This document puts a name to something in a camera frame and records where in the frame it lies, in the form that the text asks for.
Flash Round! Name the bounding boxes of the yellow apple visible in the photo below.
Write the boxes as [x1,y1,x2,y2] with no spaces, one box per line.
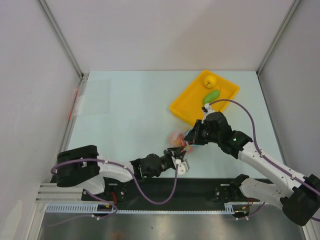
[203,75,217,89]

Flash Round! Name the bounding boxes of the right aluminium corner post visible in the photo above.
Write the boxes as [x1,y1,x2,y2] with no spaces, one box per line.
[256,0,304,78]

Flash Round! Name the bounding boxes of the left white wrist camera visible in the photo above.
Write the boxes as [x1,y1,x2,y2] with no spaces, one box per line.
[175,159,190,175]

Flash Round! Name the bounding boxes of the aluminium corner post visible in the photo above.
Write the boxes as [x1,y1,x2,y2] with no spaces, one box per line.
[36,0,84,79]
[256,0,304,78]

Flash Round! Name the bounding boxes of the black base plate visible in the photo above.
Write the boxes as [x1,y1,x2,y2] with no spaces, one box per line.
[49,174,261,211]

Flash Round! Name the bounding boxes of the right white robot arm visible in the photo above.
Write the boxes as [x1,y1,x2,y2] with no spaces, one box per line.
[184,112,320,226]

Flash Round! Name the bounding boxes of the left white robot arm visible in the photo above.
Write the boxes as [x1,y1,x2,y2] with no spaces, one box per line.
[50,145,190,200]

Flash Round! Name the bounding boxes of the clear zip top bag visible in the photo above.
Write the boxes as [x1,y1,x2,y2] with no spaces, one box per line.
[168,128,199,153]

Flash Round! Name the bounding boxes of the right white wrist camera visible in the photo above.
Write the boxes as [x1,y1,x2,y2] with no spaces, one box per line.
[201,103,216,122]

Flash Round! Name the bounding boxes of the green leaf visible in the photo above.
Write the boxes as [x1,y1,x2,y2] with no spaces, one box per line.
[203,87,222,105]

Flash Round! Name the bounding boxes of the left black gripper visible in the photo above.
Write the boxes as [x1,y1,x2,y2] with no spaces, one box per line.
[146,145,186,178]

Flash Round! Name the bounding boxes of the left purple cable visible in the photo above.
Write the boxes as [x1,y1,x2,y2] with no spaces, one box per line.
[47,159,179,227]

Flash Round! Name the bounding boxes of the left aluminium corner post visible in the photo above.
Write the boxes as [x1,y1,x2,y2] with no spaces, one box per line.
[36,0,84,79]

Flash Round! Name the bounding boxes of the yellow plastic tray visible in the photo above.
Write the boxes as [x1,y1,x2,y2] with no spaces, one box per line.
[169,69,240,126]

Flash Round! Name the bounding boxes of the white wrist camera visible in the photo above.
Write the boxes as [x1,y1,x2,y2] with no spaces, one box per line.
[201,103,216,122]
[175,159,190,175]

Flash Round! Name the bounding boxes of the white cable duct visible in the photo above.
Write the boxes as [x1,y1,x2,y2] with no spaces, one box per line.
[45,203,241,215]

